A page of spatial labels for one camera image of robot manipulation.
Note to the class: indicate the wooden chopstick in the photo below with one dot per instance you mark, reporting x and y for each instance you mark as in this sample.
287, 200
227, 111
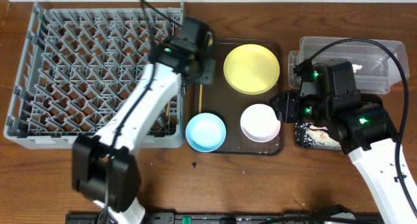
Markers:
200, 98
168, 109

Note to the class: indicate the dark brown serving tray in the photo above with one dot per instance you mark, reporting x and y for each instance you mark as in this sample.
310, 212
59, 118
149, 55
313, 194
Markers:
224, 101

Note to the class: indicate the clear plastic waste bin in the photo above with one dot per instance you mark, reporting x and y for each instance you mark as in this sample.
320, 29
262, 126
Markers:
378, 72

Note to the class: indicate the white bowl with food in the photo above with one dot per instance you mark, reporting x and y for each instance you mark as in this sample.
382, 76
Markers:
258, 123

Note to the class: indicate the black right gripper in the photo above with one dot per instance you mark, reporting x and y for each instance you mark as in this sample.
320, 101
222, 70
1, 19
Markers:
286, 111

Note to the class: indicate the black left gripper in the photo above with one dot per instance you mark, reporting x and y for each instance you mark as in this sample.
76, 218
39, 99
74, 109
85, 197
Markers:
200, 76

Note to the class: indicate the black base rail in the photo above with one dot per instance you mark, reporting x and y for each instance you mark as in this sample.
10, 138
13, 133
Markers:
326, 215

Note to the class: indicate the grey dishwasher rack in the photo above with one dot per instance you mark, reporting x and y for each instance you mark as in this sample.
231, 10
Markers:
78, 66

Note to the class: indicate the light blue bowl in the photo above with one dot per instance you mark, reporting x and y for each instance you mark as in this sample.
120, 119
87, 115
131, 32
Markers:
206, 132

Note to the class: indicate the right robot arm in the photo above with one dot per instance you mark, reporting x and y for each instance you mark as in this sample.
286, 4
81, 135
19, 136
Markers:
383, 167

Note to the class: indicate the yellow plate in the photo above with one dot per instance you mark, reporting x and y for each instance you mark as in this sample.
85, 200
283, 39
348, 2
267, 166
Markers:
251, 69

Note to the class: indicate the spilled food scraps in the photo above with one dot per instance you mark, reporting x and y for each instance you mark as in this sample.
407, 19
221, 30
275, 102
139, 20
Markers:
309, 136

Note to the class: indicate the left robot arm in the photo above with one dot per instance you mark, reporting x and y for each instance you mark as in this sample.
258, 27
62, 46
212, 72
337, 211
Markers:
104, 167

